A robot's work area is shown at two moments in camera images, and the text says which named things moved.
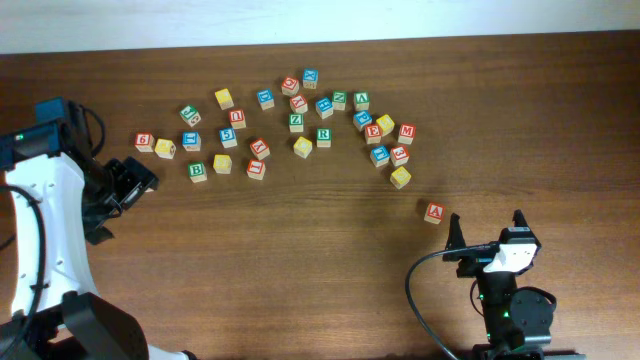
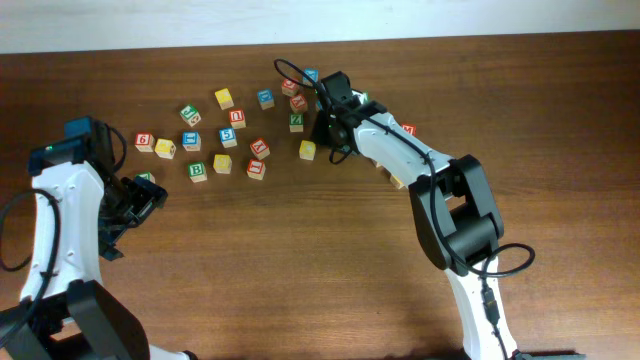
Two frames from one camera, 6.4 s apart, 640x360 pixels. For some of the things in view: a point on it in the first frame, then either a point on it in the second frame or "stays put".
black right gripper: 470,264 → 325,134
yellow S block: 400,177 stays put
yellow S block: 222,163 stays put
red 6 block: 144,142 stays put
